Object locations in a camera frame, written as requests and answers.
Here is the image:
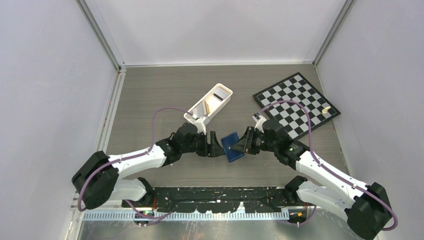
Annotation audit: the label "beige chess piece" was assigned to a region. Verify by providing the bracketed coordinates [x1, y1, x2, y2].
[321, 106, 331, 114]

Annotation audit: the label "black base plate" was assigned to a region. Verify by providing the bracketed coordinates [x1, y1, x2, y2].
[130, 186, 306, 214]

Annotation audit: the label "blue card holder wallet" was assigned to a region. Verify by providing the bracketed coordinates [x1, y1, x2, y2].
[220, 131, 246, 164]

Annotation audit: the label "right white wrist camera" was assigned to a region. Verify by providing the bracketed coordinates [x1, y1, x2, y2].
[252, 112, 267, 132]

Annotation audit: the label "white plastic tray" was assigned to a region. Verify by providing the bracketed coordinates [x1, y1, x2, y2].
[183, 83, 233, 123]

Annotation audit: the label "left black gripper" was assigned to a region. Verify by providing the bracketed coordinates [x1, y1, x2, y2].
[181, 130, 225, 158]

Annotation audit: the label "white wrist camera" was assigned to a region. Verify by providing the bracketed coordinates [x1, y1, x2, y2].
[252, 112, 267, 132]
[192, 115, 210, 135]

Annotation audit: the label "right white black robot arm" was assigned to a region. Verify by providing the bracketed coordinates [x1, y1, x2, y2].
[229, 119, 394, 240]

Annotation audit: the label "silver card at tray end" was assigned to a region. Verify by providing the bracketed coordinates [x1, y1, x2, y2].
[213, 87, 232, 101]

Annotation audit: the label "aluminium frame rail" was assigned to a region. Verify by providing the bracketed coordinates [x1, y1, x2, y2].
[71, 190, 124, 210]

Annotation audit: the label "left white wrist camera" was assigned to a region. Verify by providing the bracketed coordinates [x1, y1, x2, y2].
[192, 115, 210, 135]

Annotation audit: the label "black white chessboard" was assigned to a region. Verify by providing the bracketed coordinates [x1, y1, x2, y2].
[252, 72, 341, 140]

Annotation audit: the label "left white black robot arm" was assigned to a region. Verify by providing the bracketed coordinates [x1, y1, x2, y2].
[71, 123, 225, 212]

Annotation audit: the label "grey cards in tray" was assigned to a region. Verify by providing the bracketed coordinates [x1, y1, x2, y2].
[192, 100, 210, 118]

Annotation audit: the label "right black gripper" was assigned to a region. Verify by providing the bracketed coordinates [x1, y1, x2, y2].
[230, 126, 278, 156]

